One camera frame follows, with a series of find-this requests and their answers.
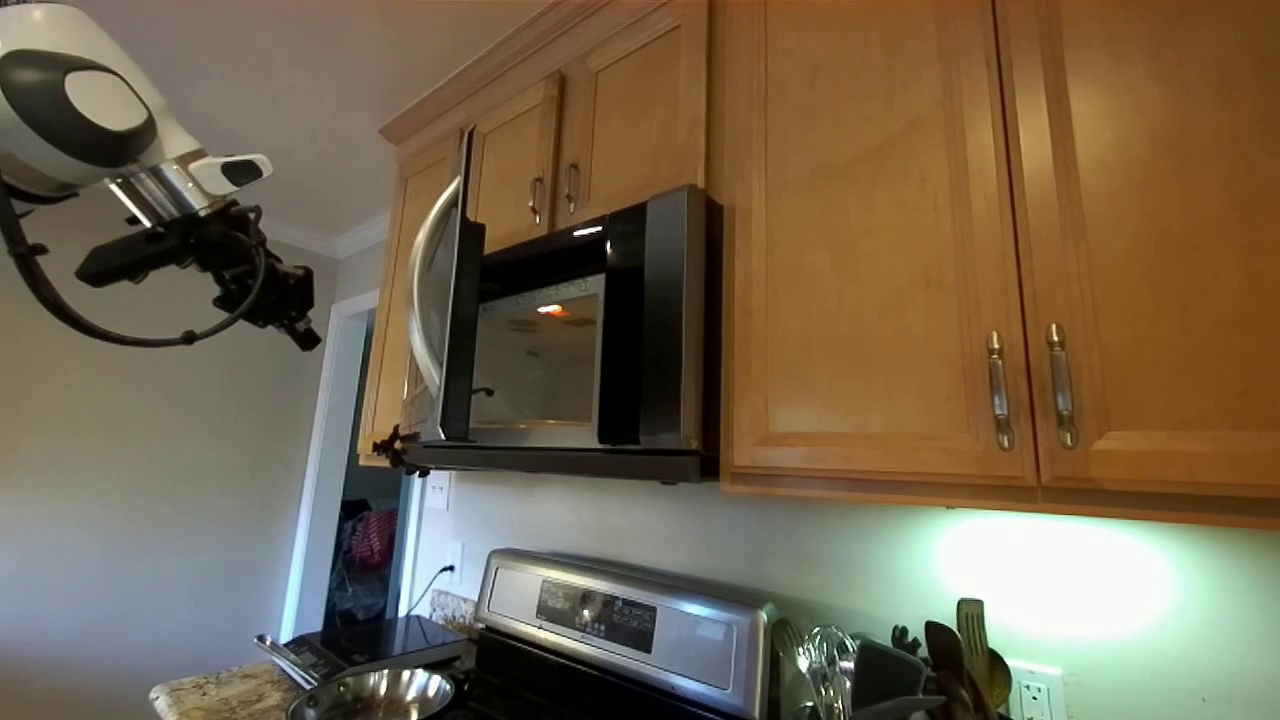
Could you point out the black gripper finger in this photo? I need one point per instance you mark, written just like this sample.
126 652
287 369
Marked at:
301 322

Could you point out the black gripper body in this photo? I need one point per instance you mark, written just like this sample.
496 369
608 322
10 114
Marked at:
238 261

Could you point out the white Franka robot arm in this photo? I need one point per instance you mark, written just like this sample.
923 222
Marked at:
64 104

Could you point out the small wooden cabinet door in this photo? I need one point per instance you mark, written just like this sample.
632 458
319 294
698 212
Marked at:
641 104
514 163

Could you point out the stainless steel microwave body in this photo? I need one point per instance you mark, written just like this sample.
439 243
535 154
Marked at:
654 322

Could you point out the tall wooden cabinet door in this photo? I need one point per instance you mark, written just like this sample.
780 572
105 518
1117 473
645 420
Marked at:
1174 243
865 243

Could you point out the red hanging cloth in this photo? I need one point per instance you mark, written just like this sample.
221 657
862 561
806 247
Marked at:
371 542

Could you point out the steel mixing bowl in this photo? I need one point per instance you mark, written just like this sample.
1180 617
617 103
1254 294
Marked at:
387 695

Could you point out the stainless steel stove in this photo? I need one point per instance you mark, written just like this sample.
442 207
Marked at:
625 623

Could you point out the shiny metal container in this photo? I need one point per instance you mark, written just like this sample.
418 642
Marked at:
824 674

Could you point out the dark wooden spoon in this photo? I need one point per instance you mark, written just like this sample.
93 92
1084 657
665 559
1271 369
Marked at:
945 652

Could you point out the wooden spatula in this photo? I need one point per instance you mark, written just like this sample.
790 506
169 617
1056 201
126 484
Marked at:
975 634

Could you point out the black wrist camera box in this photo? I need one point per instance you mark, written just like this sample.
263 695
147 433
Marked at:
135 259

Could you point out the white door frame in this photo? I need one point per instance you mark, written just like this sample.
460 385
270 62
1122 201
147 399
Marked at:
320 506

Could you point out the white wall outlet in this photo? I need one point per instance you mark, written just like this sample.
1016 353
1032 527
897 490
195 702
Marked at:
1036 695

